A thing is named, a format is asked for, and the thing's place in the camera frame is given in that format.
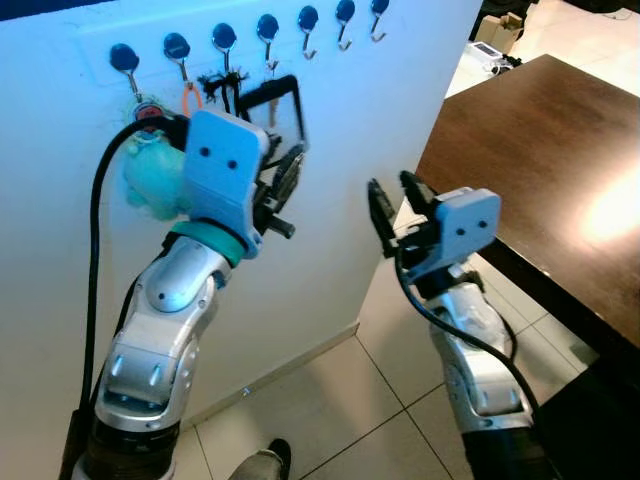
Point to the black floor mat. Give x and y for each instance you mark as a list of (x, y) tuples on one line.
[(600, 430)]

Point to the dark brown wooden table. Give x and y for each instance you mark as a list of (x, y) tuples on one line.
[(540, 150)]

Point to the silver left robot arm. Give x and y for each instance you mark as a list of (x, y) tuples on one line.
[(160, 330)]

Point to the pale blue right wrist camera mount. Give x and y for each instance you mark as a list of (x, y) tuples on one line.
[(465, 225)]

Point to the blue round wall hook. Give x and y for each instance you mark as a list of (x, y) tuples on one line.
[(380, 5), (124, 57), (177, 47), (345, 11), (224, 37), (267, 27), (308, 18)]

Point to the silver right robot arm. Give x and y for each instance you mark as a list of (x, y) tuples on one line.
[(480, 380)]

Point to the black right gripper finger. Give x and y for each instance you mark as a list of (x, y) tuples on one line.
[(417, 195), (381, 215)]

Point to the pale blue left wrist camera mount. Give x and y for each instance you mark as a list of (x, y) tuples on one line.
[(225, 165)]

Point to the pale blue wrist camera mount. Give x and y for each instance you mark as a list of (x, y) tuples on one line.
[(465, 225), (225, 165)]

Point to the white partition panel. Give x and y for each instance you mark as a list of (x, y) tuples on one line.
[(350, 150)]

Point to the white device with screen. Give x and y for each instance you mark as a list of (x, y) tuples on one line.
[(487, 50)]

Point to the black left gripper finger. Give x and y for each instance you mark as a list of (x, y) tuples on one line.
[(290, 178), (271, 172)]

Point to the brown cardboard box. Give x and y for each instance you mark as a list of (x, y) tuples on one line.
[(500, 30)]

